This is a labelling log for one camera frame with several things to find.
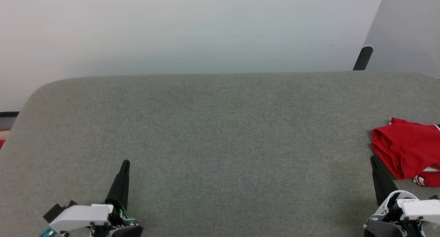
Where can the black round pole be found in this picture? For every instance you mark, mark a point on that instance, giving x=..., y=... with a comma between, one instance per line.
x=362, y=58

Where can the white slanted board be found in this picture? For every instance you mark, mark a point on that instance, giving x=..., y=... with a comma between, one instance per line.
x=405, y=27

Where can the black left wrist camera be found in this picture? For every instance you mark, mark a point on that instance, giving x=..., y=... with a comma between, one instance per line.
x=56, y=209

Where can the red and white jersey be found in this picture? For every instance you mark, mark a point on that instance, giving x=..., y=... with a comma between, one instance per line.
x=409, y=147

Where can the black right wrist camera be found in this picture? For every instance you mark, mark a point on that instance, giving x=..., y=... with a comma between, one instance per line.
x=433, y=197

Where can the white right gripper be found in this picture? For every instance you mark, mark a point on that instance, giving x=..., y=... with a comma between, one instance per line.
x=419, y=213

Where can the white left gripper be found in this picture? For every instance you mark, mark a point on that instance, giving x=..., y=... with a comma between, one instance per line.
x=82, y=216

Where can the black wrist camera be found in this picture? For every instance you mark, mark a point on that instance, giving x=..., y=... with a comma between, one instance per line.
x=433, y=197
x=56, y=209

